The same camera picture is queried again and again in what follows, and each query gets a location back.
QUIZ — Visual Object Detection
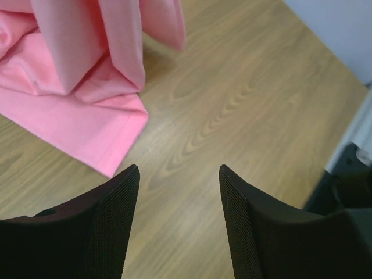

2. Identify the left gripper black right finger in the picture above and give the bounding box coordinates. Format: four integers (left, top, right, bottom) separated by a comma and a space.
219, 165, 371, 278

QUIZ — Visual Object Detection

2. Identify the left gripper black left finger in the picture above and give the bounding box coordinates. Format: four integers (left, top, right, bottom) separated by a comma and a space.
1, 165, 140, 278

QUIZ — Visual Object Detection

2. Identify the pink t shirt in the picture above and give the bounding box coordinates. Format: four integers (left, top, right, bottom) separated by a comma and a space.
1, 0, 185, 177

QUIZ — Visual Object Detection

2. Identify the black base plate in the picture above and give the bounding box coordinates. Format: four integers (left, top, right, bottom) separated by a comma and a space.
303, 143, 371, 216

